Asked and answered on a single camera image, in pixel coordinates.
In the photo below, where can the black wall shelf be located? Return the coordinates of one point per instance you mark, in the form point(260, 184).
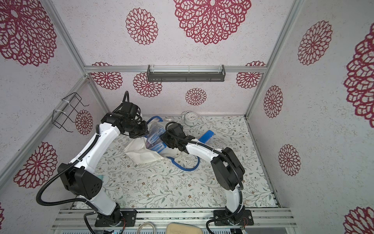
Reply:
point(187, 74)

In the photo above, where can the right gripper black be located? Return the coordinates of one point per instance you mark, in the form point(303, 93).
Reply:
point(167, 140)

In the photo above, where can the white canvas bag blue handles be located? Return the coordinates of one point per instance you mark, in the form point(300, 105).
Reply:
point(140, 152)

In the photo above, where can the black wire wall rack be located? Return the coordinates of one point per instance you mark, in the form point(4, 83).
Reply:
point(70, 104)

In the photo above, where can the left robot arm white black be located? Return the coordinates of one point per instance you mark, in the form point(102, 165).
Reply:
point(78, 177)

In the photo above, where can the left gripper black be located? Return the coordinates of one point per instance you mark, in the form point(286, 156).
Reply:
point(144, 132)

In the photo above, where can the beige object at front edge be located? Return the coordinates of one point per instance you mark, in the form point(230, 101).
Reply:
point(178, 228)

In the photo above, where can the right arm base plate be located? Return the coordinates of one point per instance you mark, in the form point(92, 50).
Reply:
point(244, 217)

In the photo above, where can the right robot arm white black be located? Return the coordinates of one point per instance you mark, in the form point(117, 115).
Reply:
point(226, 166)

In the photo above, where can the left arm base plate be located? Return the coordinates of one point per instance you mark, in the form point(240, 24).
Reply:
point(128, 218)

